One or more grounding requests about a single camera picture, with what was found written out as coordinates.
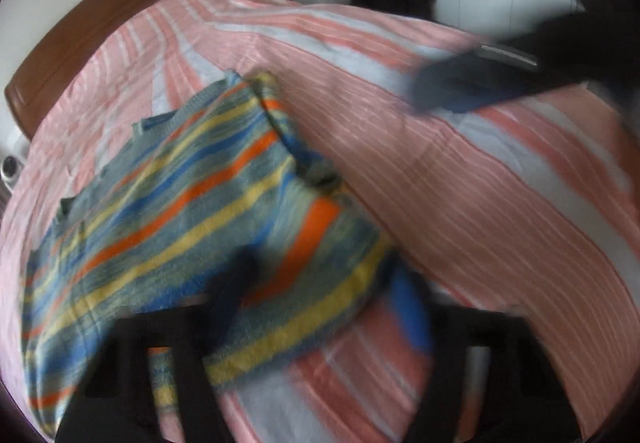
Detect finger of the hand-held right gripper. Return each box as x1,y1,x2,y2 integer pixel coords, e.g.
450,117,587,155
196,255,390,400
411,47,542,114

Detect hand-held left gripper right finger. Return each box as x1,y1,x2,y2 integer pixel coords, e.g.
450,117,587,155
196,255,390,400
389,267,584,443

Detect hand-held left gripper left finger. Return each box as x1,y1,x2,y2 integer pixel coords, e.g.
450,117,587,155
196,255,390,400
55,250,263,443

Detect striped knit sweater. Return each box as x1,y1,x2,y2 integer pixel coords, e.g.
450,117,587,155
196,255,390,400
20,70,397,440

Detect pink striped bed sheet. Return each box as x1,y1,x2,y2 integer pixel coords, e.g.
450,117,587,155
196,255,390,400
0,0,640,443

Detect small white fan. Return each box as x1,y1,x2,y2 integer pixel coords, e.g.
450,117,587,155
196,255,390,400
0,143,23,186

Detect wooden headboard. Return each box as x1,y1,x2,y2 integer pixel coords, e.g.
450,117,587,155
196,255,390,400
4,0,242,140

